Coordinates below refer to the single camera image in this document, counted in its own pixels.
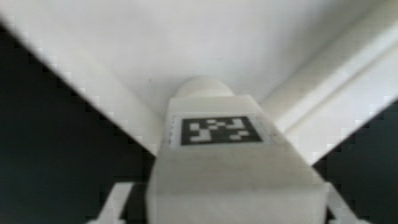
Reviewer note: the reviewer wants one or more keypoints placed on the white U-shaped obstacle fence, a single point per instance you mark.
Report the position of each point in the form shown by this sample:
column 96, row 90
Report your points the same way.
column 347, row 109

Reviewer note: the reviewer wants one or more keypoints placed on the white square table top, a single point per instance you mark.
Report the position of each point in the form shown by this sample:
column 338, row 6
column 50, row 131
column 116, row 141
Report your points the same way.
column 127, row 47

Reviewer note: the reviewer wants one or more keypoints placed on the white table leg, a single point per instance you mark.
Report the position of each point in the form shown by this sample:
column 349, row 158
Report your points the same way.
column 230, row 178

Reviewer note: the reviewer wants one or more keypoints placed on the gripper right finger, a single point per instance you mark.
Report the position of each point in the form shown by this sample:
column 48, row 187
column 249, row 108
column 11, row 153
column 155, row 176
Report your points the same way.
column 340, row 210

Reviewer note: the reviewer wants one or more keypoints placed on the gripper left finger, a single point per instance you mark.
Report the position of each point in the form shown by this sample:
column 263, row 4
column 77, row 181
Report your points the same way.
column 123, row 206

